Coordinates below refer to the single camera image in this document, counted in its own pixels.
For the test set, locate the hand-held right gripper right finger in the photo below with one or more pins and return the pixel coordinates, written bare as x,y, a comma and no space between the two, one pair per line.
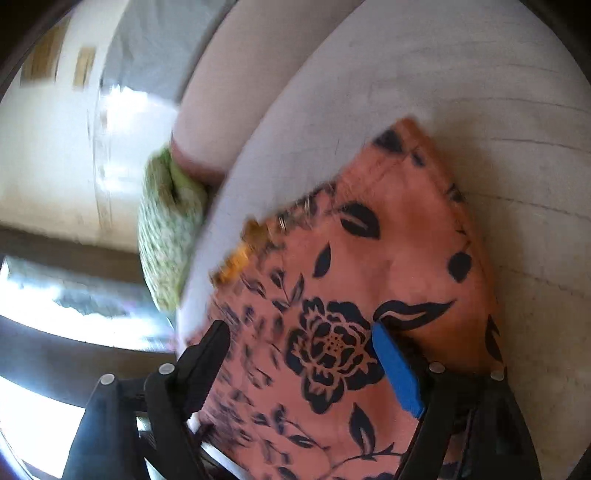
397,369

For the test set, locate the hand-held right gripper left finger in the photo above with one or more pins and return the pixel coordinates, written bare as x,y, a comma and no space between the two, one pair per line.
205,364

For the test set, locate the orange floral long-sleeved shirt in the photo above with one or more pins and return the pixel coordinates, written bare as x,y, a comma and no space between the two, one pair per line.
392,217

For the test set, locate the green checked pillow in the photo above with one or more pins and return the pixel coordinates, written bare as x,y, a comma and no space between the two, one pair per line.
166,240

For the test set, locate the pink bolster cushion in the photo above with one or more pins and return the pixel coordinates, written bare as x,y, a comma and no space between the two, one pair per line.
231,92

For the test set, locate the pale lilac quilted bed sheet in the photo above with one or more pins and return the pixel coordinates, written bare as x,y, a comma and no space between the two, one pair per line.
461,92

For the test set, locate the grey-blue pillow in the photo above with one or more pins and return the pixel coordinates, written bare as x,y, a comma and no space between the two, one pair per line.
152,50

